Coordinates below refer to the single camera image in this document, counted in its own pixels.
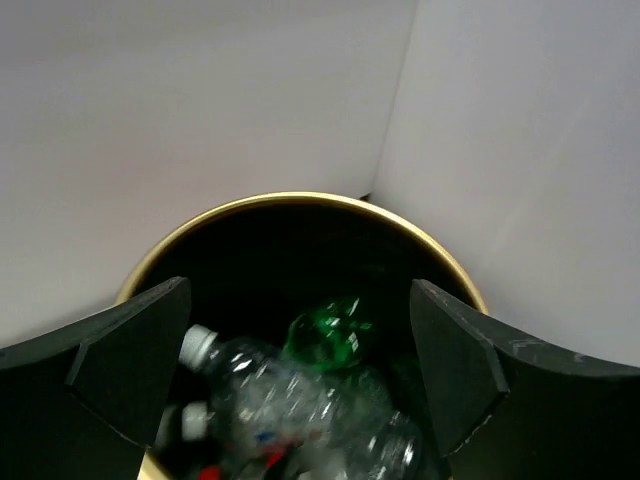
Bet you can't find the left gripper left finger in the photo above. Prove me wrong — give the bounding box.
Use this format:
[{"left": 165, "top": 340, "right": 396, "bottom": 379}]
[{"left": 1, "top": 277, "right": 191, "bottom": 479}]

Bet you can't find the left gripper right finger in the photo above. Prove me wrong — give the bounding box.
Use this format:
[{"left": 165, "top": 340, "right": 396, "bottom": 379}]
[{"left": 410, "top": 280, "right": 639, "bottom": 479}]

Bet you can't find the clear unlabelled bottle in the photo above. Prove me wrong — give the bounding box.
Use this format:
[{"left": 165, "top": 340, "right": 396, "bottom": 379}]
[{"left": 179, "top": 325, "right": 421, "bottom": 479}]

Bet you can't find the small red label bottle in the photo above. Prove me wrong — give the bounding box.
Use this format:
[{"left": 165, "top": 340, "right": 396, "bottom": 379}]
[{"left": 197, "top": 433, "right": 315, "bottom": 479}]

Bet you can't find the green soda bottle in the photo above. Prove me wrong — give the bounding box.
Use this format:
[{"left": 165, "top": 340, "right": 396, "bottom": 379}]
[{"left": 282, "top": 296, "right": 380, "bottom": 371}]

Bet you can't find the orange cylindrical bin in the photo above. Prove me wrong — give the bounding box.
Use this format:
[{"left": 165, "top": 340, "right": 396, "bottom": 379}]
[{"left": 118, "top": 192, "right": 485, "bottom": 479}]

